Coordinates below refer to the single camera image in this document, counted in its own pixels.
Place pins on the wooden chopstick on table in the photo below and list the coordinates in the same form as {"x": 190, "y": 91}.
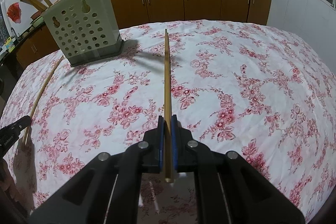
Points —
{"x": 46, "y": 82}

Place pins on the floral pink white tablecloth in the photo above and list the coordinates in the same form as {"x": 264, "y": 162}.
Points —
{"x": 257, "y": 90}

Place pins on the person's left hand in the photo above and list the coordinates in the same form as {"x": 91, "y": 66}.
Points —
{"x": 7, "y": 182}

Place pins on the yellow dish soap bottle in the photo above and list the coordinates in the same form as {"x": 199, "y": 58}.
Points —
{"x": 8, "y": 45}

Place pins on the green stacked basins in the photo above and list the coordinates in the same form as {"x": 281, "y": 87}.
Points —
{"x": 36, "y": 19}

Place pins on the grey perforated utensil holder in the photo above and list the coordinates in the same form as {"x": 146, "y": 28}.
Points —
{"x": 84, "y": 30}

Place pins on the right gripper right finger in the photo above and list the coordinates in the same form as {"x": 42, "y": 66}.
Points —
{"x": 228, "y": 189}

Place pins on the red bag hanging on wall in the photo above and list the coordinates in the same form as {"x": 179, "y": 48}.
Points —
{"x": 14, "y": 13}

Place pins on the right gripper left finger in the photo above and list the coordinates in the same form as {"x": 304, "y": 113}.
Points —
{"x": 107, "y": 189}

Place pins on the brown lower kitchen cabinets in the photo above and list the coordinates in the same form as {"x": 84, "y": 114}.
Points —
{"x": 183, "y": 1}

